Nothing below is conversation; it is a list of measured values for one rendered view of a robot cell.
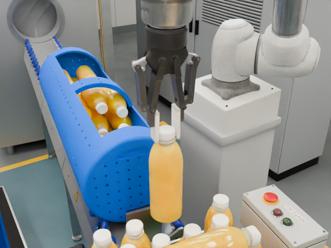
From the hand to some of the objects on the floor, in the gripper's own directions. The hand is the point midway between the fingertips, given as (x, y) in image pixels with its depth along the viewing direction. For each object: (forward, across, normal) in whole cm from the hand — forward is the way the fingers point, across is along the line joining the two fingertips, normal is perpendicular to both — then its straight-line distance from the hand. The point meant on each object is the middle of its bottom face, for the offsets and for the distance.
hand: (165, 123), depth 76 cm
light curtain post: (+138, -29, -160) cm, 214 cm away
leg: (+139, +12, -214) cm, 255 cm away
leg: (+138, +10, -115) cm, 180 cm away
